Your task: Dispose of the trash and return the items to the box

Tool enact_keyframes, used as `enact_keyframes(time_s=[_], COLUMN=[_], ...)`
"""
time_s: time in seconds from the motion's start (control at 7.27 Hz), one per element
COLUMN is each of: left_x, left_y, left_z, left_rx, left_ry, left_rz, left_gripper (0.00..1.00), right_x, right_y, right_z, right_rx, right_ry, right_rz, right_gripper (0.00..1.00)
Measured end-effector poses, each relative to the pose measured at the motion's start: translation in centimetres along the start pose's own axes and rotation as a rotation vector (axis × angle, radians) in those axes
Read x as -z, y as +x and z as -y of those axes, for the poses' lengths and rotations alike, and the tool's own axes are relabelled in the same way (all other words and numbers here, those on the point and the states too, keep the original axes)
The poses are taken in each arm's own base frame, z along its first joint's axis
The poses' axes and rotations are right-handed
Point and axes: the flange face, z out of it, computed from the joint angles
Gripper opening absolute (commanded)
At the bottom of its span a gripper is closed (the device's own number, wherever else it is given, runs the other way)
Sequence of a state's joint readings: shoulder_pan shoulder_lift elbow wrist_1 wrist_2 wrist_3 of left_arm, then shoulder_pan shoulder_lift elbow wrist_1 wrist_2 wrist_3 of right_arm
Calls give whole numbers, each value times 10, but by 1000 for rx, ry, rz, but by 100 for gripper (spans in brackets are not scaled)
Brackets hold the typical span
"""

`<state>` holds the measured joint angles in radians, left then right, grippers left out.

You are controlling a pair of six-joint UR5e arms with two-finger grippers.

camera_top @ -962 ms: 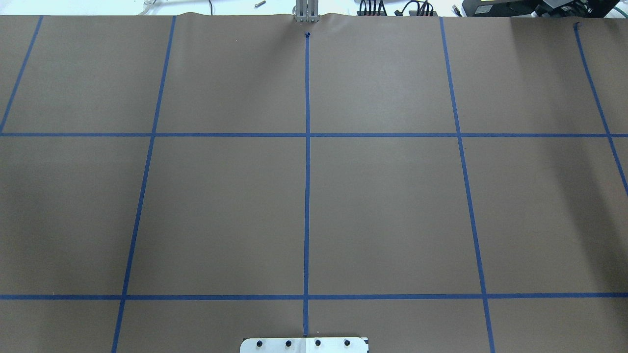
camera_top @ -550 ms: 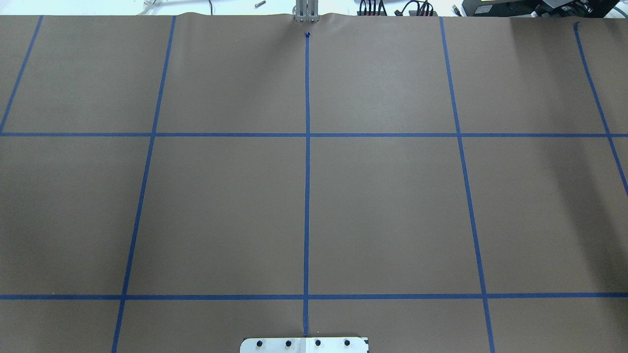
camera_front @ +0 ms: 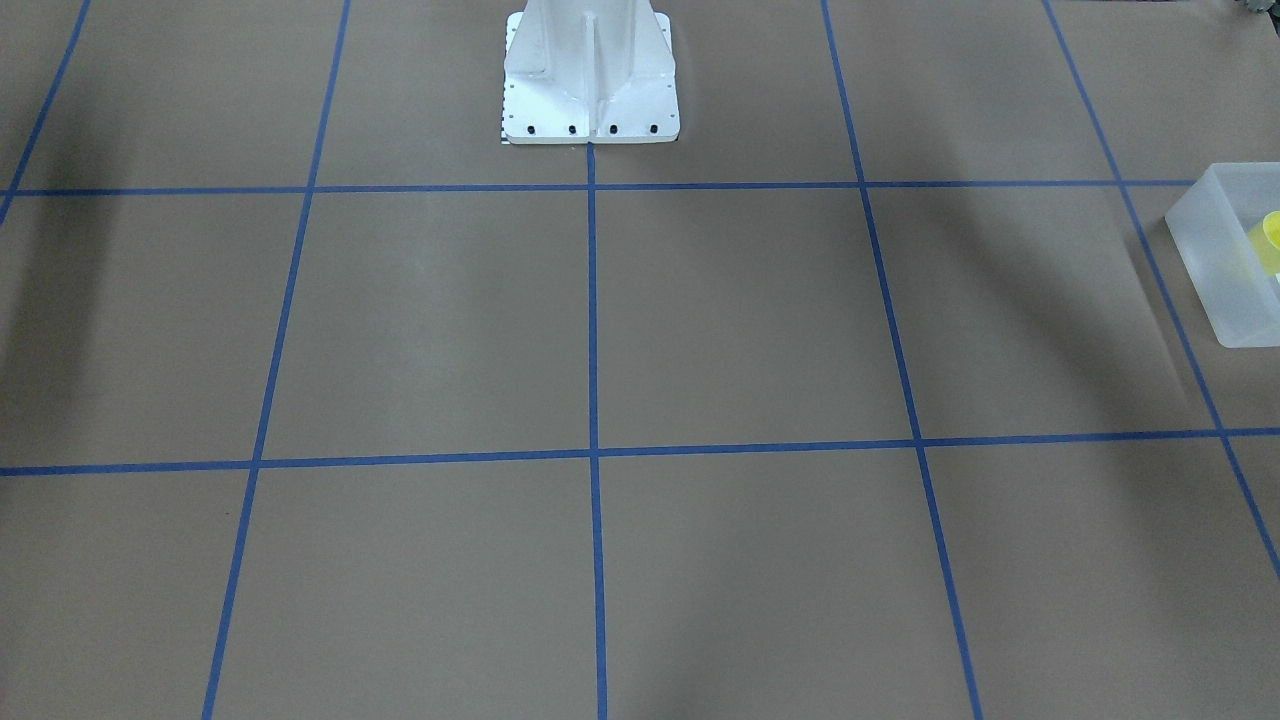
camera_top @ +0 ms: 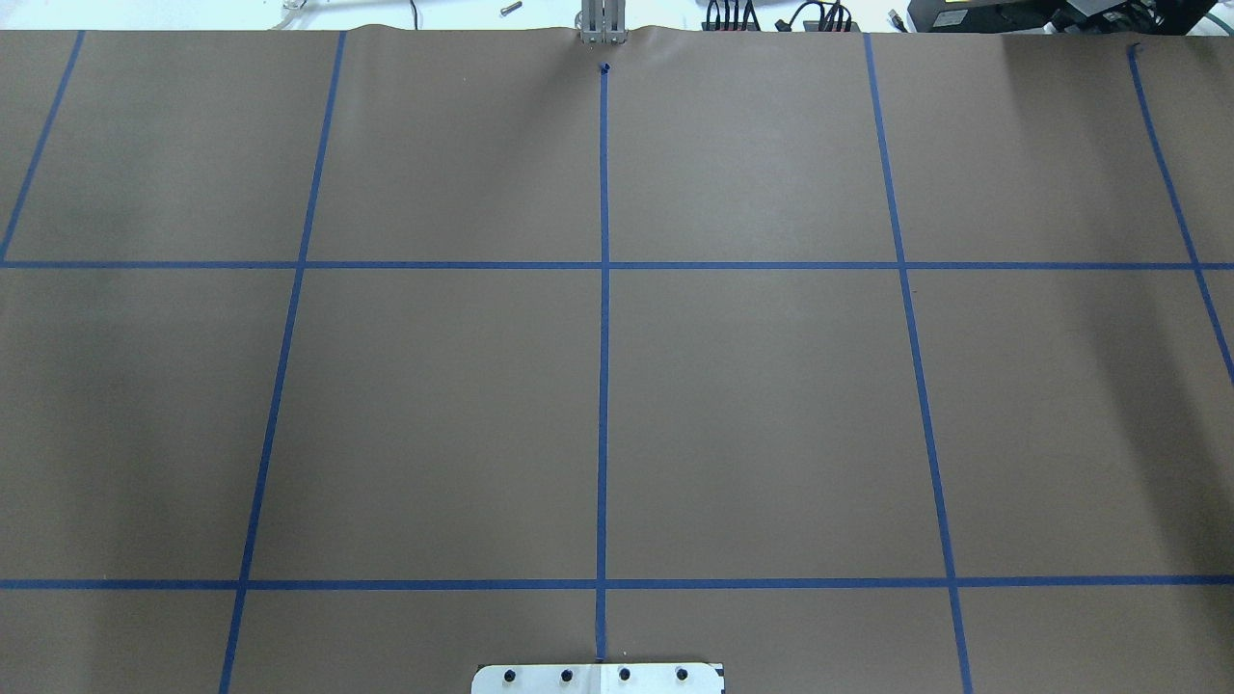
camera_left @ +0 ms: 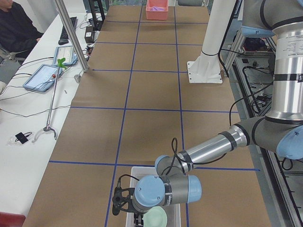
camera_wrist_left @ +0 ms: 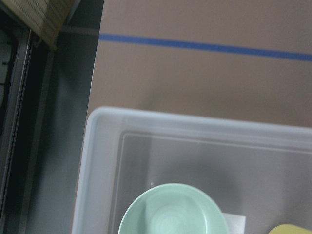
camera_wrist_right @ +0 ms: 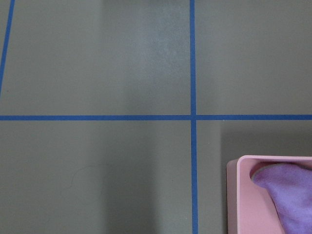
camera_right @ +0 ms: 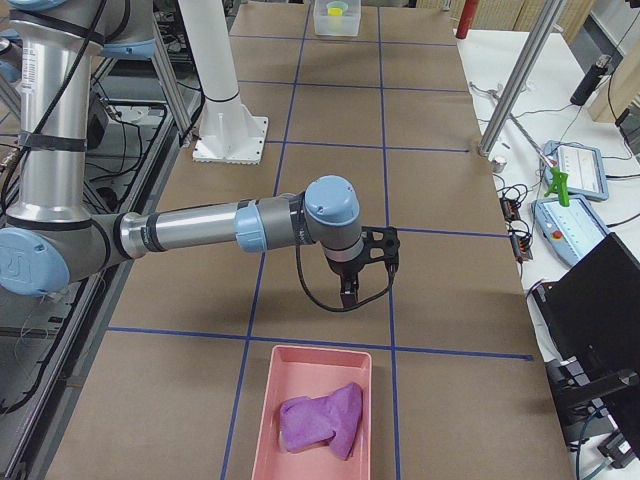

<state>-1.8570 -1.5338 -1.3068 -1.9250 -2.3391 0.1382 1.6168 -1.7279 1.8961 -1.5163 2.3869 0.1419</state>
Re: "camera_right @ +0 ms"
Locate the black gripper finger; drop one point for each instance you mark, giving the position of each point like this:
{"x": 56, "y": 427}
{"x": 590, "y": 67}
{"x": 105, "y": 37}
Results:
{"x": 354, "y": 287}
{"x": 346, "y": 291}

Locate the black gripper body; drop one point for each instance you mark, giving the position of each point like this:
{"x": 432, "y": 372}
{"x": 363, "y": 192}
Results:
{"x": 342, "y": 271}

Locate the purple microfiber cloth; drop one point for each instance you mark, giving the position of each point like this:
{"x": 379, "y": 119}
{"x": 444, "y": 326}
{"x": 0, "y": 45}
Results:
{"x": 332, "y": 420}

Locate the translucent plastic storage box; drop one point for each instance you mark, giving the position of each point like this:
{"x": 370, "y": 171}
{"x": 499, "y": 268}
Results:
{"x": 344, "y": 26}

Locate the pink plastic tray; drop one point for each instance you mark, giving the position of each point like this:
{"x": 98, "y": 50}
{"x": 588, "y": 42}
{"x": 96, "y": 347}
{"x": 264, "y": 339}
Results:
{"x": 297, "y": 371}

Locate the reacher grabber tool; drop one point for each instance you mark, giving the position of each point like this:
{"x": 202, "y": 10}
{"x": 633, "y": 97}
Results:
{"x": 548, "y": 164}

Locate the blue teach pendant tablet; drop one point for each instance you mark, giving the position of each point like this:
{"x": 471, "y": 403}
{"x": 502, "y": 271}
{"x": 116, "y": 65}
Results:
{"x": 584, "y": 167}

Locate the black laptop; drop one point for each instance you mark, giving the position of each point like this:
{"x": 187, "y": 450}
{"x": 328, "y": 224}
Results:
{"x": 592, "y": 312}

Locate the red cylinder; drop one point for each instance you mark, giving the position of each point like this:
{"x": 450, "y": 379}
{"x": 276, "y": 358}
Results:
{"x": 466, "y": 18}

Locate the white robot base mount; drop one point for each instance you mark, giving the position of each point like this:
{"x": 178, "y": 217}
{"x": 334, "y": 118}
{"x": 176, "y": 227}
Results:
{"x": 228, "y": 132}

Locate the aluminium frame post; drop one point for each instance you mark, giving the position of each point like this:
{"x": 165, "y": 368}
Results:
{"x": 527, "y": 58}

